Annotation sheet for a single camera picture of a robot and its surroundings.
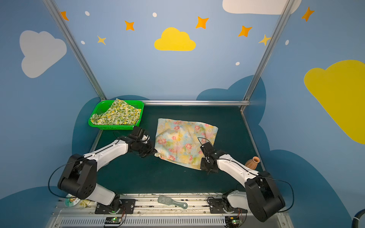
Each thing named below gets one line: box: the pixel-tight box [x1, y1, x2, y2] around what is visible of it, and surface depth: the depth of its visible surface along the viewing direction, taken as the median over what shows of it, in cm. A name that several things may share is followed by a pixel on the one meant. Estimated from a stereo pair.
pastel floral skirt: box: [154, 118, 219, 170], surface depth 102 cm
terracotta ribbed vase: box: [244, 156, 260, 171], surface depth 81 cm
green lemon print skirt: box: [90, 97, 142, 125], surface depth 113 cm
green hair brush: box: [157, 195, 189, 210], surface depth 78 cm
